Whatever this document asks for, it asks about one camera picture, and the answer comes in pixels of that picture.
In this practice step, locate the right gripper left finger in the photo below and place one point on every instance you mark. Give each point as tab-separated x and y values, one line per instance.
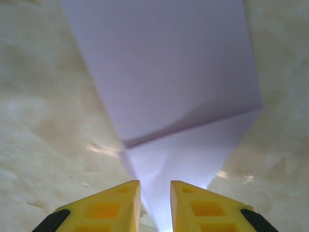
106	210

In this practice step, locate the lavender paper sheet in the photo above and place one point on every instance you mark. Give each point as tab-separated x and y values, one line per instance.
164	84

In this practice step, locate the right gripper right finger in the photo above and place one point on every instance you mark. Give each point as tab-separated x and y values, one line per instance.
205	210

